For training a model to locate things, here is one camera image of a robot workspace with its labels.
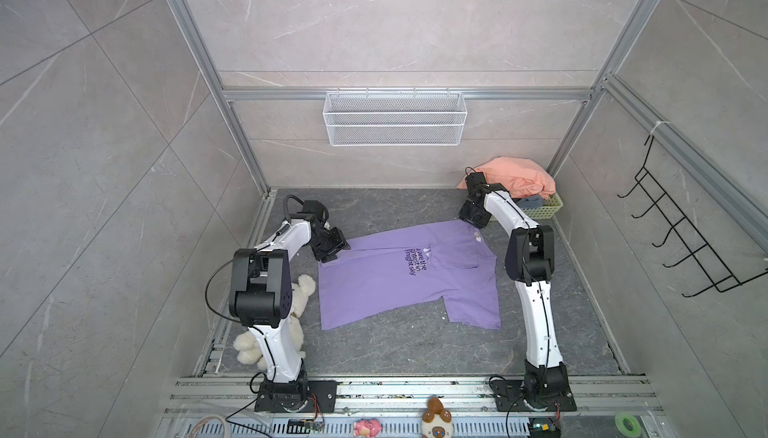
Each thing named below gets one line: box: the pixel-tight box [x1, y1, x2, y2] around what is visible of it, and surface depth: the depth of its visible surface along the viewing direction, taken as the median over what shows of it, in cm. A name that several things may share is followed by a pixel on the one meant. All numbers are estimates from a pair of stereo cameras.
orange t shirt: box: [456, 156, 556, 199], surface depth 111 cm
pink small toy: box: [353, 419, 382, 438], surface depth 69 cm
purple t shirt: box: [318, 220, 501, 331], surface depth 97 cm
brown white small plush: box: [421, 396, 454, 438], surface depth 69 cm
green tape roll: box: [614, 412, 641, 438], surface depth 71 cm
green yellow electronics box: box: [528, 417, 561, 438], surface depth 72 cm
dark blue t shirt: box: [512, 194, 544, 209], surface depth 106 cm
